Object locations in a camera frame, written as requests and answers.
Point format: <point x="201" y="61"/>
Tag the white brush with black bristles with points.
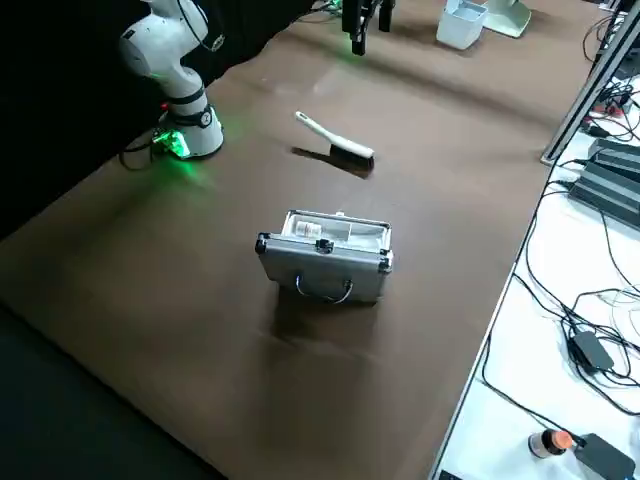
<point x="340" y="142"/>

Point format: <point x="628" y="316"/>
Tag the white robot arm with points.
<point x="170" y="45"/>

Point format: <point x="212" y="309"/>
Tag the brown bottle with orange cap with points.
<point x="550" y="443"/>

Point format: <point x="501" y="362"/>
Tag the aluminium frame post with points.
<point x="585" y="95"/>

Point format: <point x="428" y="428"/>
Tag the open aluminium case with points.
<point x="320" y="270"/>

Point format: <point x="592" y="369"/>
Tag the flat black device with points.
<point x="605" y="457"/>

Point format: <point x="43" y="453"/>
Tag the pale green plastic dustpan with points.
<point x="510" y="17"/>

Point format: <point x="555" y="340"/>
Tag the white trash can with lid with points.
<point x="457" y="27"/>

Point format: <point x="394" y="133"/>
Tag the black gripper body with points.
<point x="360" y="5"/>

